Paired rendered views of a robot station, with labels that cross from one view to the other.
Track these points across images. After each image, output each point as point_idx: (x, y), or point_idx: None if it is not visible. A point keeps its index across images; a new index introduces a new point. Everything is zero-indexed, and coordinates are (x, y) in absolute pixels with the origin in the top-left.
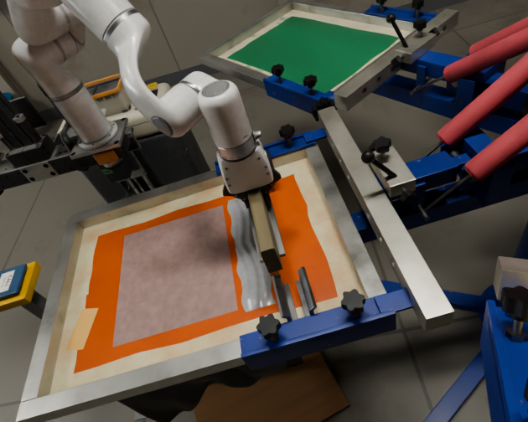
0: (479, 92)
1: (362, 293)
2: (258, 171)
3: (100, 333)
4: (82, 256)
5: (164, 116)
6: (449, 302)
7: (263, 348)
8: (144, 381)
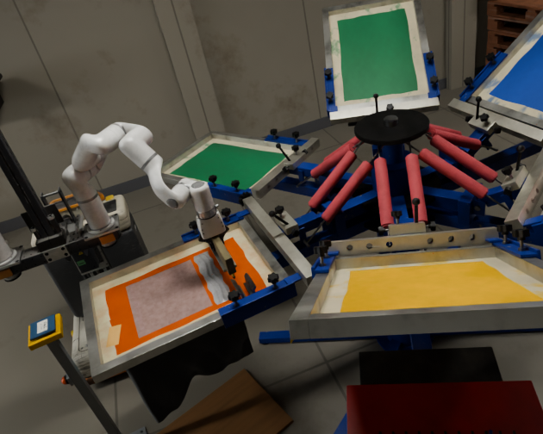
0: None
1: None
2: (218, 225)
3: (127, 334)
4: (97, 303)
5: (175, 198)
6: None
7: (232, 309)
8: (167, 340)
